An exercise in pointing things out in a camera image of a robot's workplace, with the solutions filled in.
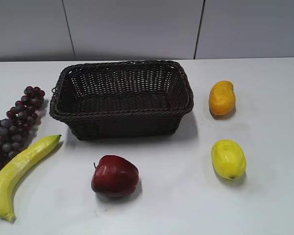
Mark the purple grape bunch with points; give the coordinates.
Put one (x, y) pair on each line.
(20, 119)

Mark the black woven basket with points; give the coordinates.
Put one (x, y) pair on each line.
(122, 99)

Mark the red apple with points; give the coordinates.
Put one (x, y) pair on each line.
(114, 176)

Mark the orange mango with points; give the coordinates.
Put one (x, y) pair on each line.
(222, 99)

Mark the yellow lemon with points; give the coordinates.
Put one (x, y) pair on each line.
(228, 159)

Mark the yellow banana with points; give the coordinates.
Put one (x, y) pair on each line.
(14, 171)

